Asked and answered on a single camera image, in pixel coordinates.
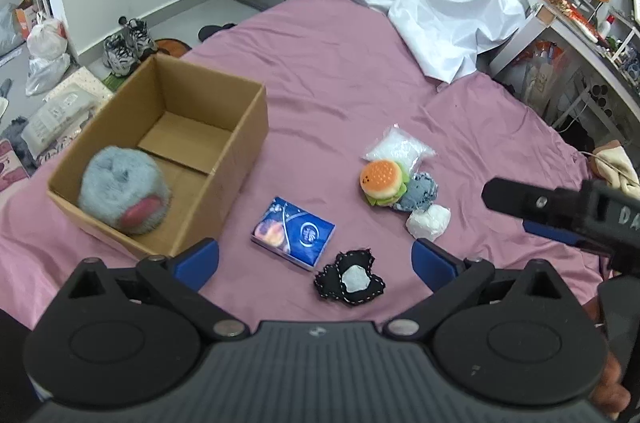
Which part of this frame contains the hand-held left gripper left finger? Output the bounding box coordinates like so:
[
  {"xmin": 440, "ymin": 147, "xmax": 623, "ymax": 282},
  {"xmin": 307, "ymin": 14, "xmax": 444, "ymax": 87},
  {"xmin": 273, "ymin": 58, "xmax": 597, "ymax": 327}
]
[{"xmin": 65, "ymin": 238, "xmax": 249, "ymax": 343}]

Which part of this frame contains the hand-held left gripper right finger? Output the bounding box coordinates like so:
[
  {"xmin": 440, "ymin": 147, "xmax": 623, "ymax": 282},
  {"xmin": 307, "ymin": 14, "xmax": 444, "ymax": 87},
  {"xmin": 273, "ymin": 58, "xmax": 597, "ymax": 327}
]
[{"xmin": 382, "ymin": 238, "xmax": 581, "ymax": 339}]

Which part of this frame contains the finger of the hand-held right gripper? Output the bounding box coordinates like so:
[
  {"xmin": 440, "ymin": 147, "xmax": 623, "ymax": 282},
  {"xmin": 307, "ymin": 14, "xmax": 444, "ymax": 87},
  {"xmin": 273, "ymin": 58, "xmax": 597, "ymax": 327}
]
[
  {"xmin": 481, "ymin": 176, "xmax": 588, "ymax": 225},
  {"xmin": 522, "ymin": 219, "xmax": 609, "ymax": 257}
]

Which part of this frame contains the grey-blue denim plush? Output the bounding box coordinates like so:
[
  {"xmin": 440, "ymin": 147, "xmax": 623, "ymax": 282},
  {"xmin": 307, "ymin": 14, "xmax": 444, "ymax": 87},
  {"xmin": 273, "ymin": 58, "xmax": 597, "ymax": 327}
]
[{"xmin": 395, "ymin": 172, "xmax": 440, "ymax": 213}]

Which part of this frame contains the burger plush toy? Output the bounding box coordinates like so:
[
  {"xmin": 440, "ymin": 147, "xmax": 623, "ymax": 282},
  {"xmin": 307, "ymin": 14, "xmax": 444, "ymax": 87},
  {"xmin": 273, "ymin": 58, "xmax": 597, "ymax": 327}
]
[{"xmin": 360, "ymin": 159, "xmax": 411, "ymax": 207}]

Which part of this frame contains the blue tissue packet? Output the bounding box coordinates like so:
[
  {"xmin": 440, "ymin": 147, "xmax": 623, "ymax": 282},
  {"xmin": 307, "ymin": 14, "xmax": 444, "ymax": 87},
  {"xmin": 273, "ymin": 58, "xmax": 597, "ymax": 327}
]
[{"xmin": 250, "ymin": 196, "xmax": 336, "ymax": 273}]

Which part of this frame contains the black heart-shaped cloth pouch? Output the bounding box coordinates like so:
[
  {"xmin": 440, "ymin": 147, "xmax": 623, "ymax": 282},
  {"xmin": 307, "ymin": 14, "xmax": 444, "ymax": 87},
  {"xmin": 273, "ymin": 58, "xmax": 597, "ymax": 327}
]
[{"xmin": 313, "ymin": 248, "xmax": 387, "ymax": 308}]

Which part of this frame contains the brown cardboard box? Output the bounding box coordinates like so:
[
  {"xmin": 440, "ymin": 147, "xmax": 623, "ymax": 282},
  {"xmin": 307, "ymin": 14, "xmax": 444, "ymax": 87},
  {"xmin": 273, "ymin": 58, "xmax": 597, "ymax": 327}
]
[{"xmin": 47, "ymin": 53, "xmax": 270, "ymax": 260}]

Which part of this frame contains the white soft ball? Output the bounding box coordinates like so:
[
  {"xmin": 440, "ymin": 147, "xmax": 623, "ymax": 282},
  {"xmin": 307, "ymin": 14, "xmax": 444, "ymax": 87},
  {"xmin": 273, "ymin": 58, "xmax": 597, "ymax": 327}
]
[{"xmin": 405, "ymin": 204, "xmax": 452, "ymax": 241}]

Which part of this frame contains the beige cloth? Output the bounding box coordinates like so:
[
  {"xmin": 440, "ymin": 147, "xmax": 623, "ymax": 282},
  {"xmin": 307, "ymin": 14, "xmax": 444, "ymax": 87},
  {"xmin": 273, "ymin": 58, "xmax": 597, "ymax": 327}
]
[{"xmin": 592, "ymin": 142, "xmax": 640, "ymax": 194}]

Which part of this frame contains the grey fluffy plush toy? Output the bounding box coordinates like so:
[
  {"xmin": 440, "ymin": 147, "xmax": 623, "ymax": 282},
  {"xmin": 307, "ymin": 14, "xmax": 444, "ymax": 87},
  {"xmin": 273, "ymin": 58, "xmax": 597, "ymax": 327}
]
[{"xmin": 77, "ymin": 146, "xmax": 173, "ymax": 236}]

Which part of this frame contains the clear bag of white stuffing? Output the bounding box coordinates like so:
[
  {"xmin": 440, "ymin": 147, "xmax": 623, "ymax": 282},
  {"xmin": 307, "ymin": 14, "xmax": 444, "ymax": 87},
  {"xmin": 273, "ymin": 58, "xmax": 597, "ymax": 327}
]
[{"xmin": 362, "ymin": 126, "xmax": 437, "ymax": 176}]

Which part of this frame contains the white desk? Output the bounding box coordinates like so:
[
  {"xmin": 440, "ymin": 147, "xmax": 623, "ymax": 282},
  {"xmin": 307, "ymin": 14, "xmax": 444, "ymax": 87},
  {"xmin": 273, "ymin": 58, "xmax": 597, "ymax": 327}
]
[{"xmin": 489, "ymin": 0, "xmax": 640, "ymax": 144}]

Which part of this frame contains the packaged grey bedding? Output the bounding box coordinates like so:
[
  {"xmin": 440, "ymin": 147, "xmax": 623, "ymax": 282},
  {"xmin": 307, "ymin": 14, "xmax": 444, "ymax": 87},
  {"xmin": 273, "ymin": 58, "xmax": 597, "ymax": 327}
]
[{"xmin": 20, "ymin": 82, "xmax": 99, "ymax": 154}]

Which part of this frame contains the pink cushion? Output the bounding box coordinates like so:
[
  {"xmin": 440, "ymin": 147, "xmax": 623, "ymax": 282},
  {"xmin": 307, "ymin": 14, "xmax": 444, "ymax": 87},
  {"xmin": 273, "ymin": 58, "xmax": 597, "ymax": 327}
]
[{"xmin": 0, "ymin": 138, "xmax": 32, "ymax": 194}]

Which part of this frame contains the cream dotted package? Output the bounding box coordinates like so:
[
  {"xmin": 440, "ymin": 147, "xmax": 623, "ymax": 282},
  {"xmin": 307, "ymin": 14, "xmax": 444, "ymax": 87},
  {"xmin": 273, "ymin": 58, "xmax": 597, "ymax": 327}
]
[{"xmin": 42, "ymin": 67, "xmax": 114, "ymax": 114}]

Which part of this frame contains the pink bed sheet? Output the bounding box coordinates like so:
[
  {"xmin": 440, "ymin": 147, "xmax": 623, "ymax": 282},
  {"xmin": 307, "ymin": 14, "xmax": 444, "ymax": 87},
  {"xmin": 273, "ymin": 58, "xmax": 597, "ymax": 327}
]
[{"xmin": 0, "ymin": 0, "xmax": 621, "ymax": 354}]

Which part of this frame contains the cartoon floor mat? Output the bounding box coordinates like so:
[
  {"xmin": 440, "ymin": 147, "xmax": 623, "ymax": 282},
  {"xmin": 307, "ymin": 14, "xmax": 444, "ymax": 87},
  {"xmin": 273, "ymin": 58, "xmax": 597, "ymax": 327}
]
[{"xmin": 100, "ymin": 38, "xmax": 193, "ymax": 90}]

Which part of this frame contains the grey sneaker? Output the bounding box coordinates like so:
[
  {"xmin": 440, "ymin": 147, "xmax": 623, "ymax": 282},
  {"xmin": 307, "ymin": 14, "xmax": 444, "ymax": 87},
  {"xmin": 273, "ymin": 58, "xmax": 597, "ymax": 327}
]
[
  {"xmin": 102, "ymin": 34, "xmax": 137, "ymax": 78},
  {"xmin": 125, "ymin": 18, "xmax": 159, "ymax": 58}
]

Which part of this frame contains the black slipper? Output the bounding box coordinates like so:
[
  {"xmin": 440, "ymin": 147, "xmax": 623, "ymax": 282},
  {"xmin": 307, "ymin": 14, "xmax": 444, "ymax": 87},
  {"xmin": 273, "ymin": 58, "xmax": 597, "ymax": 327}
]
[{"xmin": 197, "ymin": 23, "xmax": 237, "ymax": 43}]

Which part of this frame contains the clear plastic bag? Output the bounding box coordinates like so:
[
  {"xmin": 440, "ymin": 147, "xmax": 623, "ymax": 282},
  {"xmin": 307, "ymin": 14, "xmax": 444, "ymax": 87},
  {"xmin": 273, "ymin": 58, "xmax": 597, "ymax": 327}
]
[{"xmin": 25, "ymin": 53, "xmax": 72, "ymax": 96}]

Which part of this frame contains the grey plastic bag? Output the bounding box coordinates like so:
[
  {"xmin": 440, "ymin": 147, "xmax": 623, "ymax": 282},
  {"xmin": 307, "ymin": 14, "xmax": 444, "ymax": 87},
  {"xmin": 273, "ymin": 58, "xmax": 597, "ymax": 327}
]
[{"xmin": 0, "ymin": 3, "xmax": 27, "ymax": 58}]

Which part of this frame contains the orange cardboard box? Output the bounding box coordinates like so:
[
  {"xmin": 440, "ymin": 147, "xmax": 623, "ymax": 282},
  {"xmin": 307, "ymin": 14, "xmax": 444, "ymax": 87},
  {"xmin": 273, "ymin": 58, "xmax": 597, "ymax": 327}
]
[{"xmin": 15, "ymin": 0, "xmax": 42, "ymax": 42}]

